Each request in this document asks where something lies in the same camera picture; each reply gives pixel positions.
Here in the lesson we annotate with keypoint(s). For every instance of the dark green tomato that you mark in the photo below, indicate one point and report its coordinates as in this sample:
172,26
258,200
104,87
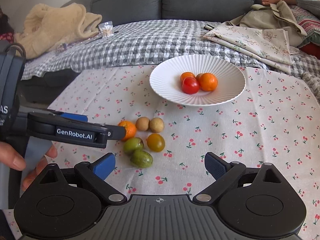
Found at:
141,159

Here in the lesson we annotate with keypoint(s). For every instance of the patterned striped pillow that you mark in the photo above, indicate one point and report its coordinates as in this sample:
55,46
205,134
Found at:
309,23

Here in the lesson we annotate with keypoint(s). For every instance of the yellow orange tomato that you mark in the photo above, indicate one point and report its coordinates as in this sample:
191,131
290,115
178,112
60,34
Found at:
155,142

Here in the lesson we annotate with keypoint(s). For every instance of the person's left hand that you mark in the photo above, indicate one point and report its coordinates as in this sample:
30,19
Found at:
14,160

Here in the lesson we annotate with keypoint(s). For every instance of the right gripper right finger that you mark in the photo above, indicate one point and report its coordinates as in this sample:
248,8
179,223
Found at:
252,201

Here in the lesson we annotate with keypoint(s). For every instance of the white ribbed plate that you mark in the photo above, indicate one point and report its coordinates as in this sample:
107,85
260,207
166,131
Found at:
165,80

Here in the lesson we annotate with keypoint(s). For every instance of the grey sweatpants leg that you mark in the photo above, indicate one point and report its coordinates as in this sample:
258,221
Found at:
313,6

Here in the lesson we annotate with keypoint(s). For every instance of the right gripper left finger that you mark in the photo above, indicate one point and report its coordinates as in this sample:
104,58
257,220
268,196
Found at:
67,201

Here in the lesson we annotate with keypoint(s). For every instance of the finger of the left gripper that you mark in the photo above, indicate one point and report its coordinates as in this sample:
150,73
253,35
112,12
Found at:
63,116
57,128

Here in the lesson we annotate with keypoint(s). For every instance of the red cushion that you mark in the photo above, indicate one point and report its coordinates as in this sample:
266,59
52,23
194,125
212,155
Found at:
311,49

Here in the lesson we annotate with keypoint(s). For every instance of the small orange tomato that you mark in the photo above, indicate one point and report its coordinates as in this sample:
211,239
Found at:
186,75

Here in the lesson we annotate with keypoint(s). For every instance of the beige canvas bag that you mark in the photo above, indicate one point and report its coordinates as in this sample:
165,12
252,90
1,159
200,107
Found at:
273,16

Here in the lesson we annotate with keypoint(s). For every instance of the dark grey sofa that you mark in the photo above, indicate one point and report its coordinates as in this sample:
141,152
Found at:
47,88

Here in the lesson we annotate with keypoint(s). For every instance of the grey woven blanket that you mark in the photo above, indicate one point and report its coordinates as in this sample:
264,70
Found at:
306,67

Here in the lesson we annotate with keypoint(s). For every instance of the folded floral cloth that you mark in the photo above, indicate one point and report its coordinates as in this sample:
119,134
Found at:
269,46

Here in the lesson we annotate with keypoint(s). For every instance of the small brown longan in plate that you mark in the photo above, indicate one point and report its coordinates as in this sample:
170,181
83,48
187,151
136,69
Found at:
198,75

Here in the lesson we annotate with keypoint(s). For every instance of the large orange mandarin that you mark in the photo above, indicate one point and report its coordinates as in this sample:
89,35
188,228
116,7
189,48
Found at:
208,82

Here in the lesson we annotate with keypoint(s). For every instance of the beige fluffy blanket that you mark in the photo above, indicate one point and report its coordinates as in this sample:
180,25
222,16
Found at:
45,28

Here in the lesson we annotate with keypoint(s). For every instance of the red tomato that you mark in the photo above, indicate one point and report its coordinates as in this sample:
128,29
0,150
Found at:
190,85

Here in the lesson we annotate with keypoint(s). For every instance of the small black object on quilt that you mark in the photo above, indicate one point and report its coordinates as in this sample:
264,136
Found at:
208,27

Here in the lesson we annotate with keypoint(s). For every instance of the cherry print tablecloth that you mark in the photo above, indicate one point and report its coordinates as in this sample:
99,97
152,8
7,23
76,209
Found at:
274,120

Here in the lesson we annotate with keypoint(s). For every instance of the brown longan fruit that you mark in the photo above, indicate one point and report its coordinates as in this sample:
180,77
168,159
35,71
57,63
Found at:
142,123
156,125

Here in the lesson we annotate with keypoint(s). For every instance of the grey checkered quilt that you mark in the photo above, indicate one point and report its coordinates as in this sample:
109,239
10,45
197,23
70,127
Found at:
137,43

